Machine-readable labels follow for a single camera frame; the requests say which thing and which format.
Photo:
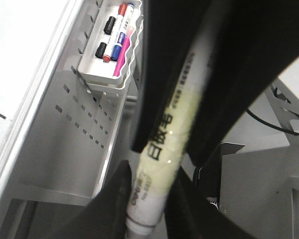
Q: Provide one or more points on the black marker cap upper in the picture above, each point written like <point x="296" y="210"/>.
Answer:
<point x="109" y="25"/>

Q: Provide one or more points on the white marker tray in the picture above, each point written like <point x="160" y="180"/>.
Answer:
<point x="110" y="8"/>

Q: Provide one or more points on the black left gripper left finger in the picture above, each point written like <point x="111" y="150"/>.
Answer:
<point x="105" y="216"/>

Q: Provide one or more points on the blue capped white marker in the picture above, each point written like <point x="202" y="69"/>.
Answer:
<point x="122" y="32"/>

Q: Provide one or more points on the black marker cap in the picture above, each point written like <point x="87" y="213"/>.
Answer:
<point x="109" y="25"/>
<point x="100" y="50"/>

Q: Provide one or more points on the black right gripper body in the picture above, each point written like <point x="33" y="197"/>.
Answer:
<point x="256" y="41"/>

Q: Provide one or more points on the pink highlighter pen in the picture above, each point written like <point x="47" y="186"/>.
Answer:
<point x="122" y="55"/>

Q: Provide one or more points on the white whiteboard with grey frame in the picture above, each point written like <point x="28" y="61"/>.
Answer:
<point x="40" y="42"/>

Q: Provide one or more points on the white perforated metal panel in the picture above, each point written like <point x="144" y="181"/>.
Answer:
<point x="98" y="119"/>

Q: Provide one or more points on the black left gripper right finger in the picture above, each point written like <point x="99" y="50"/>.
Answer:
<point x="188" y="215"/>

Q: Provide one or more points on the white taped black whiteboard marker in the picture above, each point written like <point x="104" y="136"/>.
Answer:
<point x="161" y="158"/>

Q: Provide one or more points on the white wire basket rack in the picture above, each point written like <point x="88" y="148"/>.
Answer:
<point x="99" y="75"/>

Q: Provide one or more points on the red capped white marker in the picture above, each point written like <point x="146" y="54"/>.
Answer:
<point x="108" y="51"/>

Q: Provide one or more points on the black marker cap lower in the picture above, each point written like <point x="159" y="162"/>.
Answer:
<point x="100" y="50"/>

